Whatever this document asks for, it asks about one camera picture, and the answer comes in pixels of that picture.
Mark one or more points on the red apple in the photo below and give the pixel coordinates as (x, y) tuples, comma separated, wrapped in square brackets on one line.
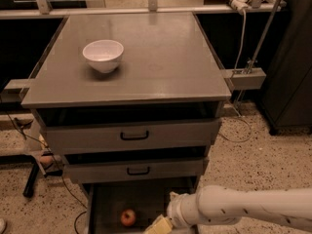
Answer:
[(128, 217)]

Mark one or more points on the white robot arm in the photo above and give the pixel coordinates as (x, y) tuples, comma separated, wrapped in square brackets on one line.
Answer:
[(218, 205)]

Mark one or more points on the grey bottom drawer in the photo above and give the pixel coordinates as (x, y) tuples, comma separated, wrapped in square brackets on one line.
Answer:
[(147, 198)]

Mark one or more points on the grey drawer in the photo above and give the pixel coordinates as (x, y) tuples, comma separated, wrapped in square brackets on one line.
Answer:
[(131, 136), (136, 170), (147, 198)]

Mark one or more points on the grey middle drawer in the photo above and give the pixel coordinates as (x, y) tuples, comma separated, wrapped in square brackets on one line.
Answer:
[(136, 170)]

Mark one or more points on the grey drawer cabinet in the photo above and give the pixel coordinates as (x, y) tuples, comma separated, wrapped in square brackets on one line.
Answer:
[(167, 73)]

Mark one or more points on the grey top drawer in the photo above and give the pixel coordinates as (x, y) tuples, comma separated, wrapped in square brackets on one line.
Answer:
[(131, 136)]

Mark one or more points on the black metal floor leg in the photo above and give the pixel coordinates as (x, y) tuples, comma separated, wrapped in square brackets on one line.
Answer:
[(29, 187)]

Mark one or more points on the dark cabinet at right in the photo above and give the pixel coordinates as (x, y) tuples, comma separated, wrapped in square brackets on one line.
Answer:
[(286, 95)]

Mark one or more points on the white ceramic bowl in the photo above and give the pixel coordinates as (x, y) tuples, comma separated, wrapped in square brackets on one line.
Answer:
[(103, 56)]

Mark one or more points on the metal diagonal rod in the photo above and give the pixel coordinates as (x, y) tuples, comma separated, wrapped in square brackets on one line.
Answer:
[(250, 64)]

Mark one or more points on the grey right side bracket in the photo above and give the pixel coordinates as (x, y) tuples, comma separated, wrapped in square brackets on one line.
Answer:
[(243, 81)]

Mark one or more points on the grey bracket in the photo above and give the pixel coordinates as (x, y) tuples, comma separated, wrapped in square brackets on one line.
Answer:
[(15, 90), (243, 81)]

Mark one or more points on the grey left side bracket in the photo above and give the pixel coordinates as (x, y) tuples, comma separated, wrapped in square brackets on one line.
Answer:
[(15, 90)]

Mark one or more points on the grey back rail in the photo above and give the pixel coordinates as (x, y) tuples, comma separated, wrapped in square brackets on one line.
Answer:
[(60, 13)]

